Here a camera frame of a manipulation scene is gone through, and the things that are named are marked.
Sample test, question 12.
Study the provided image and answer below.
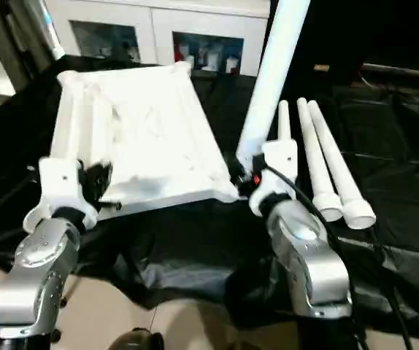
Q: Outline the white plastic table top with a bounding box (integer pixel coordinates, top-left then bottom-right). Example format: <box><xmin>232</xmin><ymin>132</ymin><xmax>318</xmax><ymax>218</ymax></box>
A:
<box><xmin>23</xmin><ymin>62</ymin><xmax>241</xmax><ymax>228</ymax></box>

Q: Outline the small white cup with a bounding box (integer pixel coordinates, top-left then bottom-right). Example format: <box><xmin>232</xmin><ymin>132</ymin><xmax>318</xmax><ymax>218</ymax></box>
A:
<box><xmin>226</xmin><ymin>55</ymin><xmax>242</xmax><ymax>75</ymax></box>

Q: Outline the pale blue bottle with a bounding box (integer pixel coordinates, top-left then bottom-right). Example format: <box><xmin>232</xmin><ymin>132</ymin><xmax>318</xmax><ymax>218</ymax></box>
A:
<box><xmin>205</xmin><ymin>44</ymin><xmax>223</xmax><ymax>71</ymax></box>

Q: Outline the red bottle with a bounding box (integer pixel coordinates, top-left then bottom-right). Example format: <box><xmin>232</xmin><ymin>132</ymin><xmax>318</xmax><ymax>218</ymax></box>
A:
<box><xmin>174</xmin><ymin>40</ymin><xmax>187</xmax><ymax>65</ymax></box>

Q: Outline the teal white pole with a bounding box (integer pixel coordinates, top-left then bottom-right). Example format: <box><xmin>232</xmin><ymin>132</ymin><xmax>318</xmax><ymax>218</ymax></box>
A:
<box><xmin>37</xmin><ymin>0</ymin><xmax>66</xmax><ymax>61</ymax></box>

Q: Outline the grey left robot leg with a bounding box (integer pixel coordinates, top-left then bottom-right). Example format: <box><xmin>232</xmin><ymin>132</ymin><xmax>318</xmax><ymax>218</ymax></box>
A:
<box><xmin>111</xmin><ymin>328</ymin><xmax>165</xmax><ymax>350</ymax></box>

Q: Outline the white display cabinet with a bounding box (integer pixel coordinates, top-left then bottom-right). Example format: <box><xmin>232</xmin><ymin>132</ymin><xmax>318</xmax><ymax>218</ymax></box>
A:
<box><xmin>45</xmin><ymin>0</ymin><xmax>272</xmax><ymax>77</ymax></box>

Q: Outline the black low cabinet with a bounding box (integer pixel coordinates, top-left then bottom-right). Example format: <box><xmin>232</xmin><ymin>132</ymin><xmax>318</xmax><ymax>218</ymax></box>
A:
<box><xmin>268</xmin><ymin>0</ymin><xmax>419</xmax><ymax>85</ymax></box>

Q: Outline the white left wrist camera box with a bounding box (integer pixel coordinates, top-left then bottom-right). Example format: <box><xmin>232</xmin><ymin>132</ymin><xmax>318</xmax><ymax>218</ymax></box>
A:
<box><xmin>37</xmin><ymin>156</ymin><xmax>99</xmax><ymax>228</ymax></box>

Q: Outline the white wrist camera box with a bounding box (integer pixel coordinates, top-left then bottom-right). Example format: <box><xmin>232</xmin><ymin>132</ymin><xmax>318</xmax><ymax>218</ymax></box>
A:
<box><xmin>249</xmin><ymin>139</ymin><xmax>299</xmax><ymax>217</ymax></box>
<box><xmin>37</xmin><ymin>156</ymin><xmax>99</xmax><ymax>228</ymax></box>

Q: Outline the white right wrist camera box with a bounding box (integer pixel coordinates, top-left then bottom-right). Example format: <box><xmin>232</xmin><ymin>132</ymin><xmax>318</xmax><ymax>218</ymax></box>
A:
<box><xmin>249</xmin><ymin>139</ymin><xmax>299</xmax><ymax>217</ymax></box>

